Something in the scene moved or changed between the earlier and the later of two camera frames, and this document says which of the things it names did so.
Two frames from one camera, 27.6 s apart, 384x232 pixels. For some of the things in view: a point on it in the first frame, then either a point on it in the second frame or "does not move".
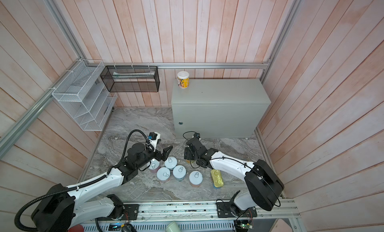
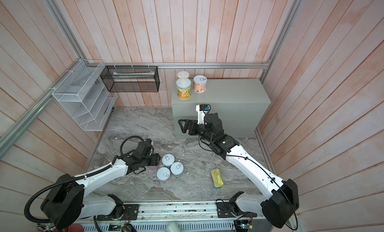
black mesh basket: x=131 y=78 does not move
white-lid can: x=195 y=178 to x=200 y=82
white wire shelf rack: x=85 y=95 does not move
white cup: x=173 y=227 does not move
